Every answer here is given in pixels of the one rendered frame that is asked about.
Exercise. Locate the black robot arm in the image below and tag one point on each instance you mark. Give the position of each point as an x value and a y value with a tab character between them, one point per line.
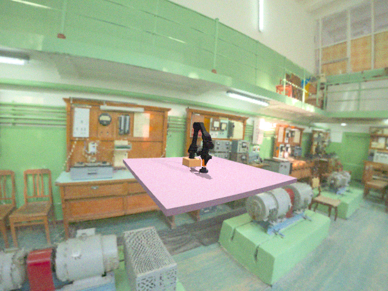
206	137

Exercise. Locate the grey round pedestal with silver shaft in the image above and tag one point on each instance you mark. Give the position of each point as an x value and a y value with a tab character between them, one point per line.
203	170

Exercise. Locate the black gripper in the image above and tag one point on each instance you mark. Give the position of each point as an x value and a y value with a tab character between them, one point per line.
206	156

